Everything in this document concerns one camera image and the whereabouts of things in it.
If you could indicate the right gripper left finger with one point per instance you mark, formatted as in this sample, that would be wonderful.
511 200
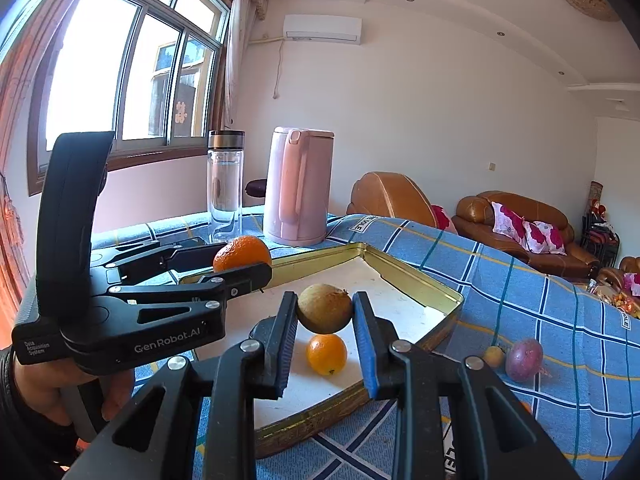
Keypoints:
277 336

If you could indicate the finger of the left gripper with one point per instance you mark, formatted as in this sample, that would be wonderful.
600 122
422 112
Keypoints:
136 263
235 279

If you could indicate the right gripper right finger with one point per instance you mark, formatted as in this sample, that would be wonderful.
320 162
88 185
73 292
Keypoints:
384 358

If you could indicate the large orange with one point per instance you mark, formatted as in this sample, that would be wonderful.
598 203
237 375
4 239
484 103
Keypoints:
241 251

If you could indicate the yellow-brown round fruit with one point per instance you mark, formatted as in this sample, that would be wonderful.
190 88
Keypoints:
324 309

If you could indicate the orange kumquat in tray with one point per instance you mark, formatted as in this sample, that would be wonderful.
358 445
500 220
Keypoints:
326 354

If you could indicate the gold metal tray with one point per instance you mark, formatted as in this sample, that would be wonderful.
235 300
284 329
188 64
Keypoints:
422 310

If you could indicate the dark round stool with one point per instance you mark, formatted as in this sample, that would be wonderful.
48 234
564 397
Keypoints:
256 188

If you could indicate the small yellow longan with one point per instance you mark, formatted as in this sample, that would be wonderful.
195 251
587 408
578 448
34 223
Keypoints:
494 356

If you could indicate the pink electric kettle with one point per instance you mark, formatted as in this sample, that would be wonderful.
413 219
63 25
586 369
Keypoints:
298 186

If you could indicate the clear glass water bottle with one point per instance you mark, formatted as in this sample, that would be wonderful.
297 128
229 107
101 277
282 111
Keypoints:
225 164

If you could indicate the purple passion fruit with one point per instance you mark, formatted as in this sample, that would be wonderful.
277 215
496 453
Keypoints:
524 359

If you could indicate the orange kumquat on table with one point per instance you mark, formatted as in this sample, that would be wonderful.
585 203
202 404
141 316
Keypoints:
527 406

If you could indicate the brown leather armchair left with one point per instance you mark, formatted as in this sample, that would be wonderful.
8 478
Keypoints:
393 195

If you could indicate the brown leather armchair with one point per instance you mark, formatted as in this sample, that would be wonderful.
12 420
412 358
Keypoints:
393 195
613 277

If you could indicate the brown leather sofa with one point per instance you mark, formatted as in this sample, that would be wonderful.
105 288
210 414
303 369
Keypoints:
474 219

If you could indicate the blue plaid tablecloth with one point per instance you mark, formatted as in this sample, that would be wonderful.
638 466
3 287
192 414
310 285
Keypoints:
588 400

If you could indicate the brown leather armchair right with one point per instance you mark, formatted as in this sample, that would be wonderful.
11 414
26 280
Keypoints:
613 277

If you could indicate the stacked dark chairs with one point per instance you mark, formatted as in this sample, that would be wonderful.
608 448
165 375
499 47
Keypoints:
598 236

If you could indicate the pink floral pillow on armchair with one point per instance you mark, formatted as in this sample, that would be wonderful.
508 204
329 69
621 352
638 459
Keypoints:
631 283

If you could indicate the white air conditioner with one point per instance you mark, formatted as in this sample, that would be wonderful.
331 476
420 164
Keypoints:
325 28

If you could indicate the beige curtain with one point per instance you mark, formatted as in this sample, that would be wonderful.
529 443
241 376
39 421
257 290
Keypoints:
243 15

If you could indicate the window with brown frame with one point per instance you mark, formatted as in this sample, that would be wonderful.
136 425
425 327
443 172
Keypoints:
149 71

